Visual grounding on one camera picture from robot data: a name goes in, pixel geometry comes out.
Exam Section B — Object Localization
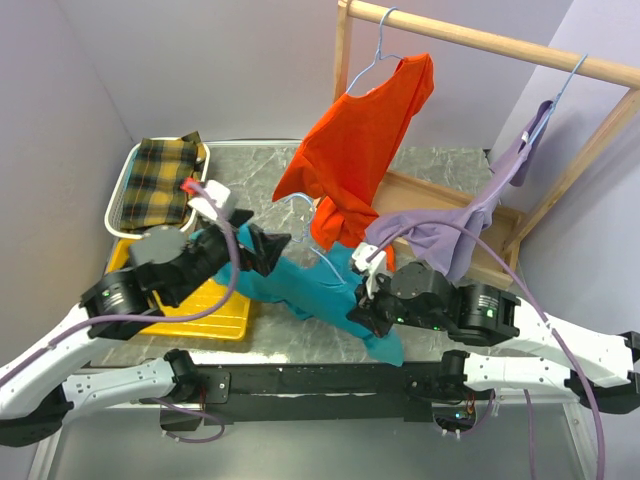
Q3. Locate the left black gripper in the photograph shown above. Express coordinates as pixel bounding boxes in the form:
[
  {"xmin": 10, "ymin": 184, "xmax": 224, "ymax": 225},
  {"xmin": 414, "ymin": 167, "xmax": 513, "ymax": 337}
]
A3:
[{"xmin": 166, "ymin": 207, "xmax": 291, "ymax": 305}]

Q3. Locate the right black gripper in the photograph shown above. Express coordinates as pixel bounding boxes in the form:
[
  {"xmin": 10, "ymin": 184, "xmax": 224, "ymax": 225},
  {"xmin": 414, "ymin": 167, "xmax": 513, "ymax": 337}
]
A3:
[{"xmin": 346, "ymin": 267, "xmax": 447, "ymax": 337}]

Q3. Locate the teal t shirt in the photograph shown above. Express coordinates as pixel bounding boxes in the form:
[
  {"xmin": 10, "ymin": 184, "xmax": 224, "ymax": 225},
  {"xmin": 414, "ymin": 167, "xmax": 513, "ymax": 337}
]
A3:
[{"xmin": 235, "ymin": 243, "xmax": 404, "ymax": 367}]

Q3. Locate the blue wire hanger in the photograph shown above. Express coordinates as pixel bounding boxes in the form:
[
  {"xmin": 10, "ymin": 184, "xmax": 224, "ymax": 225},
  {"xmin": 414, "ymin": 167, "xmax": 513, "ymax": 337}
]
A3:
[{"xmin": 276, "ymin": 192, "xmax": 357, "ymax": 291}]

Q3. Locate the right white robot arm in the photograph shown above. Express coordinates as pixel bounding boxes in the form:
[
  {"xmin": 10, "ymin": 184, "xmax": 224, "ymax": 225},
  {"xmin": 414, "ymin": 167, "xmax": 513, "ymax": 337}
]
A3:
[{"xmin": 347, "ymin": 258, "xmax": 639, "ymax": 415}]

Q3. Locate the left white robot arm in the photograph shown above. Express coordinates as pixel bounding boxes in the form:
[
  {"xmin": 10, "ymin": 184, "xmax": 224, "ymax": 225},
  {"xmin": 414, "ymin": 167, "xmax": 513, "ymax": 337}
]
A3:
[{"xmin": 1, "ymin": 210, "xmax": 291, "ymax": 448}]

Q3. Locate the lilac t shirt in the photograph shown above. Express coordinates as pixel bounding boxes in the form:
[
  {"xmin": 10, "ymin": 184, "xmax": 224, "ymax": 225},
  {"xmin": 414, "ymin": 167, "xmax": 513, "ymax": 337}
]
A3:
[{"xmin": 365, "ymin": 100, "xmax": 555, "ymax": 281}]

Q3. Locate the orange t shirt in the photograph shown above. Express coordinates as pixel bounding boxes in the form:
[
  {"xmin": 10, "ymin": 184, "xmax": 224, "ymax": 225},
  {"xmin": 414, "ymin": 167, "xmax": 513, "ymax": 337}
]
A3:
[{"xmin": 272, "ymin": 53, "xmax": 434, "ymax": 250}]

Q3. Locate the blue hanger with orange shirt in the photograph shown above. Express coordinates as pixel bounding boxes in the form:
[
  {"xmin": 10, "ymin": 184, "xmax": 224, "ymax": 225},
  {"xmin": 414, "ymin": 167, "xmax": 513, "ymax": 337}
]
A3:
[{"xmin": 346, "ymin": 6, "xmax": 402, "ymax": 94}]

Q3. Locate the blue hanger with lilac shirt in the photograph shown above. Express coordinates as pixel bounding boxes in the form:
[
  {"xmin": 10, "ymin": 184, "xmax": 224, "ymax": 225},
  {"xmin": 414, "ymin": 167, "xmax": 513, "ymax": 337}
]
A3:
[{"xmin": 521, "ymin": 54, "xmax": 589, "ymax": 146}]

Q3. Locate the yellow plastic tray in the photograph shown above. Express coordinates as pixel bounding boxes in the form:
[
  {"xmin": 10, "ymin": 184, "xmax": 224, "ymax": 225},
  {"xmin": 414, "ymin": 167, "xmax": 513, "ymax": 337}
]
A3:
[{"xmin": 104, "ymin": 238, "xmax": 252, "ymax": 343}]

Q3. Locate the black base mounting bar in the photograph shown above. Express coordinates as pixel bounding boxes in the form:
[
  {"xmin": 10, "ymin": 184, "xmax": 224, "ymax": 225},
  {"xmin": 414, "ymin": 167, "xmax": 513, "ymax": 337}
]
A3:
[{"xmin": 162, "ymin": 360, "xmax": 488, "ymax": 425}]

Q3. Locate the wooden clothes rack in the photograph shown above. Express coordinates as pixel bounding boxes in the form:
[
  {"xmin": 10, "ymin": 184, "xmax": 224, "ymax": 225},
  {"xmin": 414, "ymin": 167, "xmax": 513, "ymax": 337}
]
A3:
[{"xmin": 333, "ymin": 1, "xmax": 639, "ymax": 268}]

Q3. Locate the yellow plaid cloth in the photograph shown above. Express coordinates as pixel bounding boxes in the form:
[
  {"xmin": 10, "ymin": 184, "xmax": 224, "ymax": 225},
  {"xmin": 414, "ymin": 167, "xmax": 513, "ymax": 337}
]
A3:
[{"xmin": 119, "ymin": 131, "xmax": 205, "ymax": 233}]

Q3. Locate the white plastic basket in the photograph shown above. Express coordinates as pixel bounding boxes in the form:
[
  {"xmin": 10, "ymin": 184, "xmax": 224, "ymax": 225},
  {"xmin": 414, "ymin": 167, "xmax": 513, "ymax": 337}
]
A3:
[{"xmin": 104, "ymin": 137, "xmax": 210, "ymax": 240}]

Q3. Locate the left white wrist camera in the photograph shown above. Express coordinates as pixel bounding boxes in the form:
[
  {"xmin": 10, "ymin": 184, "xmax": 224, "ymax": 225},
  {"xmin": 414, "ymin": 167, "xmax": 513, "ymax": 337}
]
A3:
[{"xmin": 181, "ymin": 177, "xmax": 237, "ymax": 222}]

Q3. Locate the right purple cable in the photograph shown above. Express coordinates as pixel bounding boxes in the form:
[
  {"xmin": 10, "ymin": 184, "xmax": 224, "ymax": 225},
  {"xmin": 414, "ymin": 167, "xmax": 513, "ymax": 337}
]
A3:
[{"xmin": 364, "ymin": 221, "xmax": 606, "ymax": 480}]

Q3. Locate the purple cable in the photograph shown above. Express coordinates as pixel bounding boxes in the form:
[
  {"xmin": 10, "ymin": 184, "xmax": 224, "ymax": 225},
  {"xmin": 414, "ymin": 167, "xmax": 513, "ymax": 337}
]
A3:
[
  {"xmin": 364, "ymin": 221, "xmax": 606, "ymax": 480},
  {"xmin": 0, "ymin": 184, "xmax": 241, "ymax": 444}
]

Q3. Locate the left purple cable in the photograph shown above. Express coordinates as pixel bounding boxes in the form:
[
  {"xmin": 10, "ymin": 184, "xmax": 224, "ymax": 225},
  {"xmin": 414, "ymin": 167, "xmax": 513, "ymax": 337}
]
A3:
[{"xmin": 0, "ymin": 184, "xmax": 241, "ymax": 444}]

